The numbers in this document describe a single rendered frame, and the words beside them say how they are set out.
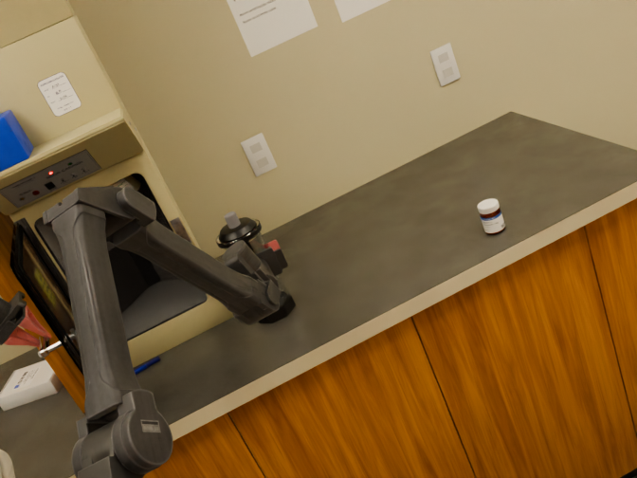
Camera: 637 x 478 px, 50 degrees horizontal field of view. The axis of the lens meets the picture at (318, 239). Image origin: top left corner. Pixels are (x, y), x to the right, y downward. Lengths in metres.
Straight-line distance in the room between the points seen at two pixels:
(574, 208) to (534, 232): 0.11
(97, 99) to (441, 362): 0.96
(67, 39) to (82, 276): 0.67
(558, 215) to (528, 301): 0.21
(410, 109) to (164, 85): 0.74
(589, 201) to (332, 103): 0.82
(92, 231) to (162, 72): 1.00
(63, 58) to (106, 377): 0.80
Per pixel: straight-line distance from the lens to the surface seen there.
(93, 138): 1.46
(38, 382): 1.89
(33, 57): 1.55
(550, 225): 1.60
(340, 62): 2.07
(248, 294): 1.30
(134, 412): 0.91
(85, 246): 1.02
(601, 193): 1.67
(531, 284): 1.66
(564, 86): 2.42
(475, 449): 1.82
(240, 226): 1.54
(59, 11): 1.54
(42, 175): 1.51
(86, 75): 1.55
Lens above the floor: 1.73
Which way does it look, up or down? 24 degrees down
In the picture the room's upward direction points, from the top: 24 degrees counter-clockwise
